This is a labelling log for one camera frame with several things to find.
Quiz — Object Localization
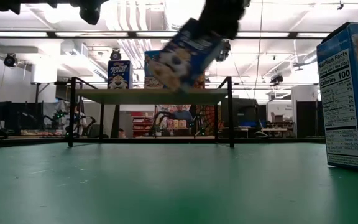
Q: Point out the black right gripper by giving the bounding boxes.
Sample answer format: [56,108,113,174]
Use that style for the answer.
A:
[197,0,250,40]

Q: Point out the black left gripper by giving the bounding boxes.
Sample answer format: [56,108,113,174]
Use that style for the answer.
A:
[22,0,109,26]

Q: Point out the Frosted Flakes cereal box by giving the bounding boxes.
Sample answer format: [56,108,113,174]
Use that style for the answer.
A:
[107,60,134,90]
[149,17,227,93]

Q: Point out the Rice Krispies cereal box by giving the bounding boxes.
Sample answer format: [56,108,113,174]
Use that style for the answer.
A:
[316,22,358,173]
[144,50,169,90]

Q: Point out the wooden shelf with black legs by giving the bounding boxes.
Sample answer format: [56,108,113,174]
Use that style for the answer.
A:
[67,76,236,149]

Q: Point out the black background cabinet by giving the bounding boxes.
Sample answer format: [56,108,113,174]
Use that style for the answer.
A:
[221,98,260,138]

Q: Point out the orange patterned cloth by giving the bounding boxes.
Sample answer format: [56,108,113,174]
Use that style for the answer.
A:
[195,104,222,137]

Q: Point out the person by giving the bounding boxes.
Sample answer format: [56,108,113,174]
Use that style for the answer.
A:
[170,105,195,129]

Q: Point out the cardboard box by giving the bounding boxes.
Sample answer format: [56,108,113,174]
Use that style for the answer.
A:
[270,111,286,124]

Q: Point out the white partition panel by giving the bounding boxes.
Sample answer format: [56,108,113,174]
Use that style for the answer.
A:
[291,85,318,138]

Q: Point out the red storage shelves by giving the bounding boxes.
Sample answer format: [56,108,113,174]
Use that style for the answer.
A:
[131,115,155,138]

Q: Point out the black partition screen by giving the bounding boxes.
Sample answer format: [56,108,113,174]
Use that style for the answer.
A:
[0,101,48,131]

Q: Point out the background work table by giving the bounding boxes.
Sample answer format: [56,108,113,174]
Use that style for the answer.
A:
[261,126,289,138]

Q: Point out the green table mat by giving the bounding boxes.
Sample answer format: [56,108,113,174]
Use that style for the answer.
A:
[0,142,358,224]

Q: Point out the black overhead camera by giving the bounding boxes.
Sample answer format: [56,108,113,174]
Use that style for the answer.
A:
[270,73,285,86]
[109,49,122,62]
[218,39,232,62]
[3,52,19,68]

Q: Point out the thin hanging cable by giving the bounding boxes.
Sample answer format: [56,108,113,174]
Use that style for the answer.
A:
[253,0,264,100]

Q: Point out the black metal rig frame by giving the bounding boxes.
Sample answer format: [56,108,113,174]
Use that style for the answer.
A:
[0,136,326,149]

